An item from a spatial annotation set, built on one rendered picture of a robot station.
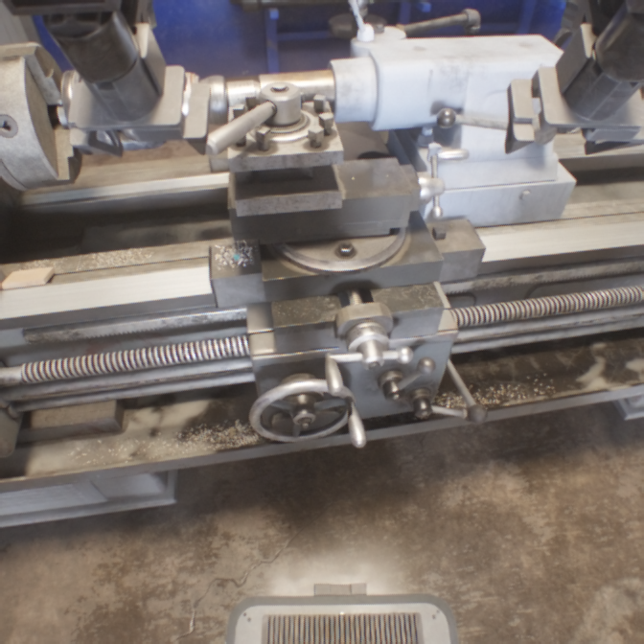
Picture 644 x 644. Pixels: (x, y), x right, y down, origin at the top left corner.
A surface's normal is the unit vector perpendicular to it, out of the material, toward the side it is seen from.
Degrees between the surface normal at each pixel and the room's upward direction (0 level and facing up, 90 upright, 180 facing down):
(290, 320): 0
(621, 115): 30
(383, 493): 0
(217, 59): 90
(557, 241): 36
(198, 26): 90
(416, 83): 86
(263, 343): 0
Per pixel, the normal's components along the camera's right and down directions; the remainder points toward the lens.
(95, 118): 0.00, -0.19
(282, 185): 0.00, -0.65
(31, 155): 0.16, 0.79
